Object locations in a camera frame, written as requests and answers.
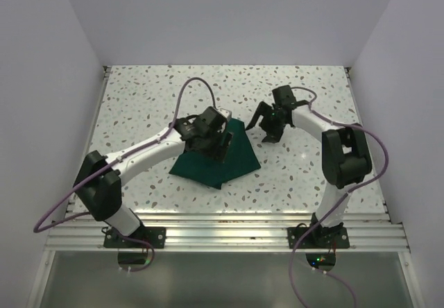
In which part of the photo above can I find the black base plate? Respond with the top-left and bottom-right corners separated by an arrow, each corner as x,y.
287,223 -> 350,249
101,227 -> 167,249

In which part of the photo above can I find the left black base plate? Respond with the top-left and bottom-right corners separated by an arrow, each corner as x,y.
101,227 -> 167,249

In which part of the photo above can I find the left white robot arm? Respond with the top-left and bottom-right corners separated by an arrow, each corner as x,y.
74,107 -> 232,248

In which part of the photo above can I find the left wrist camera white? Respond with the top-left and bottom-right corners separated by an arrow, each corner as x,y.
216,108 -> 232,130

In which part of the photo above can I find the green surgical drape cloth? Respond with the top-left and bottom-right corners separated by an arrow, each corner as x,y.
169,119 -> 261,189

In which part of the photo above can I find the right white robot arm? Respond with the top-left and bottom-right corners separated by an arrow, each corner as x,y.
246,85 -> 373,248

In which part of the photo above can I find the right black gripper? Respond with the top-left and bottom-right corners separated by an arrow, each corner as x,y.
246,101 -> 287,144

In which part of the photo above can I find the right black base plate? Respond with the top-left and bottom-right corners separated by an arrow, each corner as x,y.
287,223 -> 350,249

